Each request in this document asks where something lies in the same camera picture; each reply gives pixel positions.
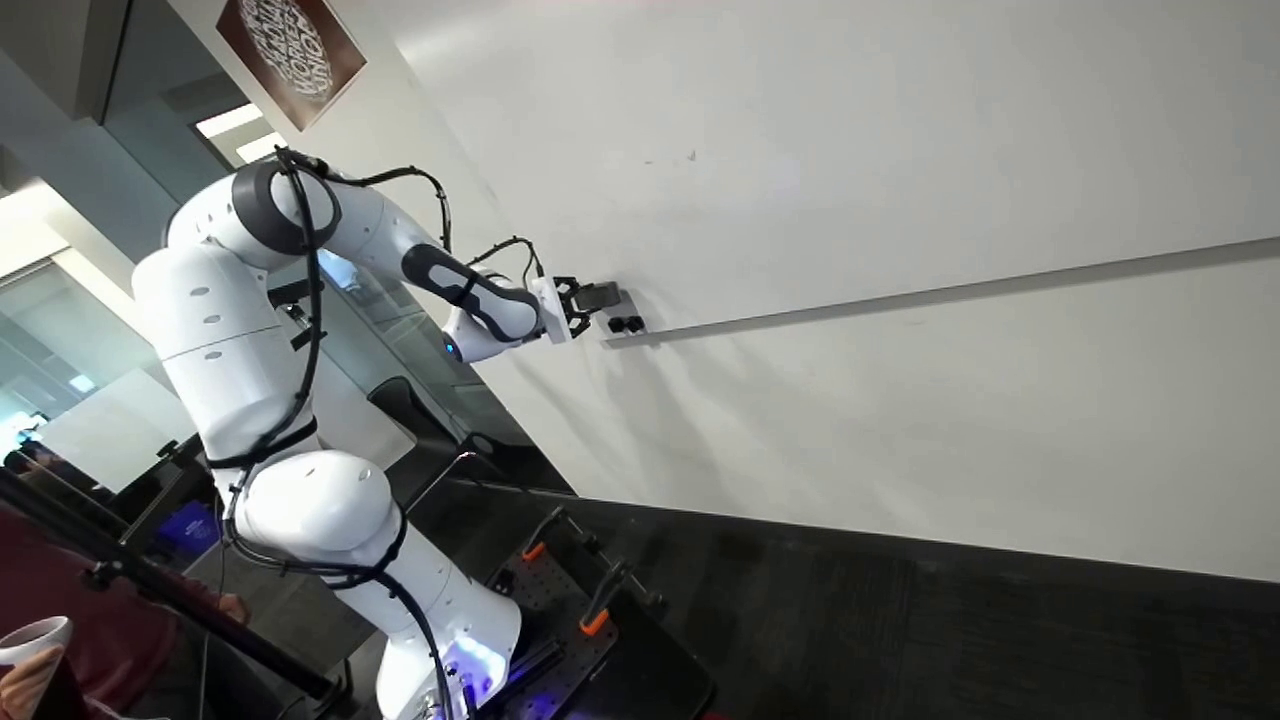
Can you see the brown framed wall picture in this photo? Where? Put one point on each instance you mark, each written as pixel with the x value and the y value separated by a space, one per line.
pixel 286 53

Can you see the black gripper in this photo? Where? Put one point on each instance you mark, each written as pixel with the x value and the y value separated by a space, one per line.
pixel 571 304

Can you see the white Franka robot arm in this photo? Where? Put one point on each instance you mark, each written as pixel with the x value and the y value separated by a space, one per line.
pixel 222 332

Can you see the white wall whiteboard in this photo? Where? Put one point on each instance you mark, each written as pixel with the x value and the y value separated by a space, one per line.
pixel 932 144

